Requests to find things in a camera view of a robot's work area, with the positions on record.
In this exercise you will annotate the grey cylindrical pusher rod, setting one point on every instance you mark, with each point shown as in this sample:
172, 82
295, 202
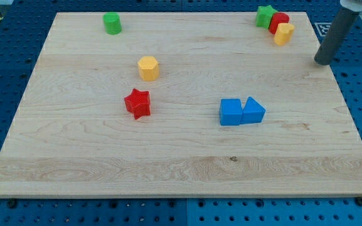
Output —
335, 36

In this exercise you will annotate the red star block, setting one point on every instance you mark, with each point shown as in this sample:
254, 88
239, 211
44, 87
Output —
138, 103

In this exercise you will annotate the yellow heart block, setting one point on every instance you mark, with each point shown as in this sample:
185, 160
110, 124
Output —
283, 33

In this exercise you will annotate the blue cube block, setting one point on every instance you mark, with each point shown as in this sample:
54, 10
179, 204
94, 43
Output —
230, 112

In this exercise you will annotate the blue triangle block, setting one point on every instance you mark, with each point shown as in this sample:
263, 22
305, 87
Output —
253, 112

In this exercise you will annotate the green star block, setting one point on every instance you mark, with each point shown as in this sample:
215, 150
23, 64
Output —
264, 16

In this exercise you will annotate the white fiducial marker tag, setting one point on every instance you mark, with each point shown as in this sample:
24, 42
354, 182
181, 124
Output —
322, 28

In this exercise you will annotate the green cylinder block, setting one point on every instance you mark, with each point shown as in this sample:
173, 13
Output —
112, 23

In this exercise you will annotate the red cylinder block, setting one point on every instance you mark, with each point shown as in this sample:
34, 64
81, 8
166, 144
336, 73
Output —
276, 19

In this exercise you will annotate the yellow hexagon block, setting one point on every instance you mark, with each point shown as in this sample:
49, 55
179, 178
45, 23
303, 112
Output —
148, 68

